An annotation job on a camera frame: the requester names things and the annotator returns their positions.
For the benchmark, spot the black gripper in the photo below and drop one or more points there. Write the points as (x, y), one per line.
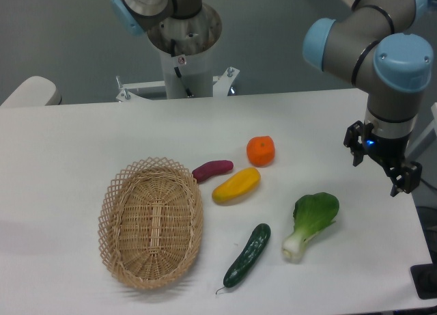
(387, 152)

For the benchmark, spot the green cucumber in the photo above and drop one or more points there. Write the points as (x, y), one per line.
(247, 258)

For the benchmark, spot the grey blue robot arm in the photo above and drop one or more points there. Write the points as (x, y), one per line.
(371, 50)

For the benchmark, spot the green bok choy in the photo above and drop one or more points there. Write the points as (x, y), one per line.
(312, 214)

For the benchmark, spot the orange tangerine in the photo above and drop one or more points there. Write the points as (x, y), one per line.
(260, 151)

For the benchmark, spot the black device at table edge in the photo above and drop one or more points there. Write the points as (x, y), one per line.
(424, 278)

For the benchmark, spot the yellow mango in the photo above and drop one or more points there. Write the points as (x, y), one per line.
(241, 183)

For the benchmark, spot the purple sweet potato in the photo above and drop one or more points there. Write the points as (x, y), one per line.
(211, 169)

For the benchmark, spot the woven wicker basket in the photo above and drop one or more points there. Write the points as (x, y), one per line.
(151, 223)

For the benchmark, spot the white chair armrest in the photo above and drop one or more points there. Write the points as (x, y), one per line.
(35, 91)

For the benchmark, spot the white frame at right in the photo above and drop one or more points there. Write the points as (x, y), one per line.
(425, 139)

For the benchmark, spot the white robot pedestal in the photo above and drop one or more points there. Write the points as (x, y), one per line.
(185, 48)

